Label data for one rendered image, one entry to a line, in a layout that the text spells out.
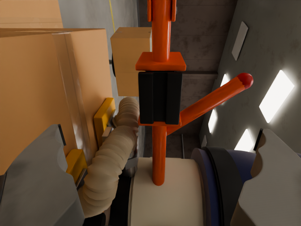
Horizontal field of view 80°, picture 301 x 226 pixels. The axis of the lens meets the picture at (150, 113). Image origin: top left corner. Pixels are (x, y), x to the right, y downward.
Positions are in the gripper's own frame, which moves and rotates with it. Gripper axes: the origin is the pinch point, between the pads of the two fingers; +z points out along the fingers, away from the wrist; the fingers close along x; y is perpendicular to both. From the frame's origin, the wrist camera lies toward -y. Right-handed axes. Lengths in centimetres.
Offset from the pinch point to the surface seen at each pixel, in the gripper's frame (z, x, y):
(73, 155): 7.5, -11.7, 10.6
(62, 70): 11.8, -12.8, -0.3
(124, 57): 159, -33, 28
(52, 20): 84, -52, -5
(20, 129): 2.3, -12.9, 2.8
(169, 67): 9.5, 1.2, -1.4
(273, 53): 489, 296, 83
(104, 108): 22.1, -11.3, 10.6
